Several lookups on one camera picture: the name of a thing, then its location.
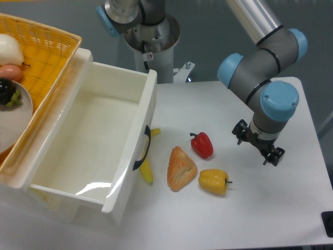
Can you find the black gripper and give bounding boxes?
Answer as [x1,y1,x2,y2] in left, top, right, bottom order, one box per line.
[232,119,285,166]

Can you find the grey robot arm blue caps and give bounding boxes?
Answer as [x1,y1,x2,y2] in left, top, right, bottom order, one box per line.
[96,1,308,165]

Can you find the red bell pepper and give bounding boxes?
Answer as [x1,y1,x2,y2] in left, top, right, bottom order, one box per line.
[189,132,213,159]

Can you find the yellow bell pepper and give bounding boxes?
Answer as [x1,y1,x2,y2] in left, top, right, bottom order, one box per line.
[198,169,232,195]

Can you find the triangular puff pastry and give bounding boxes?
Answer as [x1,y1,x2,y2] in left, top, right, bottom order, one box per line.
[167,146,198,192]

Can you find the black corner device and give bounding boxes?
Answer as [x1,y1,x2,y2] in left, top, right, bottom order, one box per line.
[321,211,333,238]

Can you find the yellow banana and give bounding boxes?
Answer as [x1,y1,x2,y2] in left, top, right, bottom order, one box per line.
[139,128,161,185]

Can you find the white plastic drawer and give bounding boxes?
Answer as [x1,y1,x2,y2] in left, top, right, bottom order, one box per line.
[31,62,157,223]

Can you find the yellow wicker basket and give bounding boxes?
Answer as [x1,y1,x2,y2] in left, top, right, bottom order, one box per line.
[1,14,82,174]

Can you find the grey plate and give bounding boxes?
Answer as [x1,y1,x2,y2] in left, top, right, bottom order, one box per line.
[1,82,33,153]

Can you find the black grape bunch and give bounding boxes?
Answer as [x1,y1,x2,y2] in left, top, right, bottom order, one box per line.
[0,77,22,107]

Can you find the pink sausage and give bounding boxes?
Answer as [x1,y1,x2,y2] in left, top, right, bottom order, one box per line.
[0,65,23,81]

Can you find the white pear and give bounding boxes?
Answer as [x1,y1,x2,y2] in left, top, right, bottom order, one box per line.
[1,33,30,67]

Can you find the black drawer handle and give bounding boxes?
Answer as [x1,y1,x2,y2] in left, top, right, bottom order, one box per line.
[133,125,151,171]

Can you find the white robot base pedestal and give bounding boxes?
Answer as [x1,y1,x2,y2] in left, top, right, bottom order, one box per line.
[124,14,195,84]

